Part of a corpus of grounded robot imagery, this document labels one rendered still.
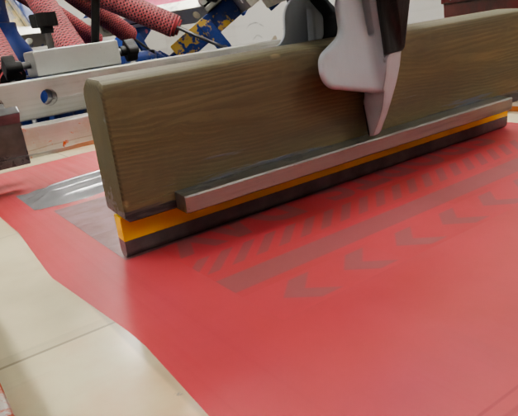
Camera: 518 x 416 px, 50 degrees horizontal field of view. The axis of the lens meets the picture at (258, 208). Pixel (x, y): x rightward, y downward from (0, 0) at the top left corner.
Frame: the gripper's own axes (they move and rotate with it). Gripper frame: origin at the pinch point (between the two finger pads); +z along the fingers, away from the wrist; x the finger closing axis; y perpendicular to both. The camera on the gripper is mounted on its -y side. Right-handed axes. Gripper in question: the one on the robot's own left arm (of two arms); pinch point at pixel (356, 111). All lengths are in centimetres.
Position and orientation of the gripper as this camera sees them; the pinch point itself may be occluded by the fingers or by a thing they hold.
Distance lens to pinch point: 40.0
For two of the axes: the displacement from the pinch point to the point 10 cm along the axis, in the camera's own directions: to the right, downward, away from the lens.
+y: -8.1, 3.1, -5.0
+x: 5.7, 1.8, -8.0
